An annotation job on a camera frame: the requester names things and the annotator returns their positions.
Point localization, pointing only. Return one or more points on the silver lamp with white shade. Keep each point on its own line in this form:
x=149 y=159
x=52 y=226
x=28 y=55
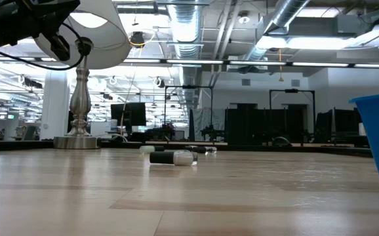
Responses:
x=79 y=101

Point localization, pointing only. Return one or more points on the black computer monitor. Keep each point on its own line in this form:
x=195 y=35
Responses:
x=133 y=113

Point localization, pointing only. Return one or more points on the long ceiling light strip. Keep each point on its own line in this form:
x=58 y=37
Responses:
x=192 y=61

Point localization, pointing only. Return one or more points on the grey tarp cover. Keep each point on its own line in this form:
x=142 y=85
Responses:
x=209 y=118

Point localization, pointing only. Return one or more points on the black partition screen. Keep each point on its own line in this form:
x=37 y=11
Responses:
x=343 y=121
x=258 y=124

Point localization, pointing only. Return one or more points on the bright ceiling light panel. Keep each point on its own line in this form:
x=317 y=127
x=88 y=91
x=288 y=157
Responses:
x=307 y=42

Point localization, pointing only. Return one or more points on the white yellow container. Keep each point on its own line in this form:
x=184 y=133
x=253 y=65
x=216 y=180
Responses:
x=362 y=129

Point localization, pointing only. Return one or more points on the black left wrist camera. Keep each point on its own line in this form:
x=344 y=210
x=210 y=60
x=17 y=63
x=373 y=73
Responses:
x=59 y=47

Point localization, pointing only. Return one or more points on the black ceiling camera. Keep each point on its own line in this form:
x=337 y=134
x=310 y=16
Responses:
x=137 y=38

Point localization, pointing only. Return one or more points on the silver ventilation duct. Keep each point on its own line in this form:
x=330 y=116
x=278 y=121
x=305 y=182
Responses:
x=184 y=32
x=284 y=14

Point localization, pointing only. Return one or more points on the black metal frame rig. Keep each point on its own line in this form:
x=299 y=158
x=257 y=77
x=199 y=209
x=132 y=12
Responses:
x=291 y=90
x=189 y=87

